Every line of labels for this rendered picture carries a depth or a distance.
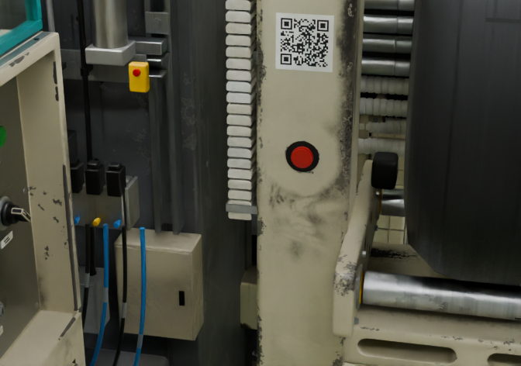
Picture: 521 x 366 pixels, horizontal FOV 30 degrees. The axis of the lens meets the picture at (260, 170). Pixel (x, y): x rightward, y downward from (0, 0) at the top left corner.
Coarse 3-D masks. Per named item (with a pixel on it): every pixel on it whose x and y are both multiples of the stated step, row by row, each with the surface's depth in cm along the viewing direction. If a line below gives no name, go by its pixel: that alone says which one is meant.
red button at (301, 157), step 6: (294, 150) 131; (300, 150) 131; (306, 150) 131; (294, 156) 131; (300, 156) 131; (306, 156) 131; (312, 156) 131; (294, 162) 132; (300, 162) 132; (306, 162) 131
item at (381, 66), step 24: (384, 0) 162; (408, 0) 161; (384, 24) 163; (408, 24) 162; (384, 48) 165; (408, 48) 164; (384, 72) 166; (408, 72) 165; (360, 144) 172; (384, 144) 171
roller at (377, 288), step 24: (360, 288) 129; (384, 288) 129; (408, 288) 128; (432, 288) 128; (456, 288) 127; (480, 288) 127; (504, 288) 127; (456, 312) 128; (480, 312) 127; (504, 312) 126
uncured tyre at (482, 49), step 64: (448, 0) 103; (512, 0) 100; (448, 64) 103; (512, 64) 101; (448, 128) 104; (512, 128) 102; (448, 192) 108; (512, 192) 106; (448, 256) 117; (512, 256) 113
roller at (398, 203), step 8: (384, 192) 155; (392, 192) 155; (400, 192) 155; (384, 200) 154; (392, 200) 154; (400, 200) 154; (384, 208) 155; (392, 208) 154; (400, 208) 154; (400, 216) 156
